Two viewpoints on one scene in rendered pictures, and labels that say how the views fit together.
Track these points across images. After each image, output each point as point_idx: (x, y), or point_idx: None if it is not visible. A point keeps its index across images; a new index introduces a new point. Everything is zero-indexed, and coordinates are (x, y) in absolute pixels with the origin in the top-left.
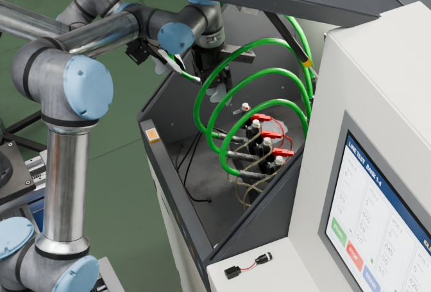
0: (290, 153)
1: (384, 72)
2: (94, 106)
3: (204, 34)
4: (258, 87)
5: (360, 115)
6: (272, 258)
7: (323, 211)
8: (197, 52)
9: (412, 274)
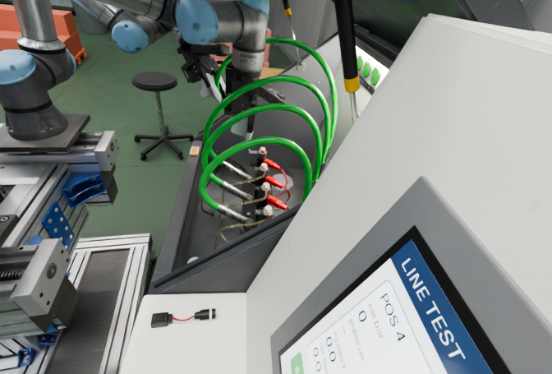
0: (282, 205)
1: None
2: None
3: (240, 49)
4: (284, 150)
5: (498, 210)
6: (216, 316)
7: (288, 321)
8: (227, 71)
9: None
